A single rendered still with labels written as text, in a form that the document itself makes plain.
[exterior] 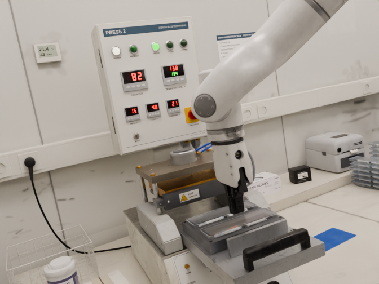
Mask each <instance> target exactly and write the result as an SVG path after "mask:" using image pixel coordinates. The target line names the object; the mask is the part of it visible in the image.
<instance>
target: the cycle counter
mask: <svg viewBox="0 0 379 284"><path fill-rule="evenodd" d="M125 77H126V83H128V82H135V81H142V80H143V76H142V71H138V72H131V73H125Z"/></svg>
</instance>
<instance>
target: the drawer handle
mask: <svg viewBox="0 0 379 284"><path fill-rule="evenodd" d="M297 244H300V245H301V246H302V247H304V248H306V249H307V248H310V247H311V244H310V236H309V233H308V230H307V229H305V228H299V229H296V230H294V231H291V232H289V233H286V234H283V235H281V236H278V237H275V238H273V239H269V240H268V241H264V242H262V243H259V244H257V245H254V246H251V247H248V248H246V249H244V250H243V263H244V268H245V269H246V270H248V271H249V272H251V271H253V270H254V265H253V262H254V261H257V260H259V259H262V258H265V257H267V256H269V255H272V254H274V253H277V252H279V251H282V250H285V249H287V248H290V247H292V246H295V245H297Z"/></svg>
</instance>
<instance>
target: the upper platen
mask: <svg viewBox="0 0 379 284"><path fill-rule="evenodd" d="M215 179H217V178H216V176H215V171H214V169H212V168H210V169H207V170H204V171H199V172H196V173H192V174H188V175H184V176H180V177H176V178H173V179H169V180H165V181H161V182H159V183H157V184H158V189H159V194H160V197H161V198H162V194H164V193H169V192H172V191H175V190H178V189H183V188H186V187H190V186H193V185H197V184H201V183H204V182H207V181H211V180H215ZM149 188H151V189H150V192H151V193H152V194H153V188H152V183H150V182H149ZM153 195H154V194H153Z"/></svg>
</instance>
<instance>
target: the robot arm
mask: <svg viewBox="0 0 379 284"><path fill-rule="evenodd" d="M347 1H348V0H284V1H283V2H282V3H281V5H280V6H279V7H278V8H277V9H276V10H275V11H274V12H273V14H272V15H271V16H270V17H269V18H268V19H267V20H266V22H265V23H264V24H263V25H262V26H261V27H260V28H259V29H258V30H257V31H256V32H255V33H254V34H253V35H252V36H251V37H249V38H248V39H247V40H245V41H244V42H242V43H241V44H239V45H238V46H237V47H236V48H234V49H233V50H232V51H231V52H230V53H229V54H228V55H227V56H226V57H225V58H224V59H223V60H222V61H221V62H220V63H219V64H218V65H217V66H216V67H215V68H211V69H207V70H203V71H201V72H200V73H199V74H198V77H199V84H200V85H199V87H198V88H197V90H196V91H195V93H194V95H193V97H192V100H191V111H192V113H193V115H194V116H195V117H196V118H197V119H198V120H199V121H201V122H205V124H206V131H207V136H208V140H209V141H211V142H210V143H211V145H212V147H213V162H214V171H215V176H216V178H217V180H218V181H220V182H221V184H222V185H223V186H224V188H225V191H226V195H227V196H228V197H227V198H228V205H229V210H230V213H232V214H233V215H235V214H238V213H241V212H244V211H245V209H244V201H243V195H244V193H245V192H247V191H248V188H247V185H246V183H248V184H251V183H252V182H253V176H252V169H251V165H250V160H249V156H248V151H247V148H246V145H245V143H244V141H243V140H244V139H243V137H242V136H244V135H245V132H244V125H243V116H242V111H241V103H240V100H241V99H242V98H243V97H244V96H245V95H246V94H247V93H248V92H250V91H251V90H252V89H253V88H255V86H256V85H258V84H259V83H260V82H262V81H263V80H264V79H265V78H266V77H268V76H269V75H270V74H271V73H273V72H274V71H275V70H277V69H278V68H280V67H281V66H282V65H283V64H285V63H286V62H287V61H288V60H289V59H290V58H291V57H292V56H293V55H294V54H295V53H296V52H297V51H298V50H299V49H300V48H301V47H302V46H303V45H304V44H305V43H306V42H307V41H308V40H309V39H310V38H311V37H312V36H313V35H314V34H315V33H316V32H317V31H318V30H319V29H320V28H321V27H322V26H323V25H324V24H325V23H326V22H327V21H328V20H329V19H330V18H331V17H332V16H333V15H334V14H335V13H336V12H337V11H338V10H339V9H340V8H341V7H342V6H343V5H344V4H345V3H346V2H347Z"/></svg>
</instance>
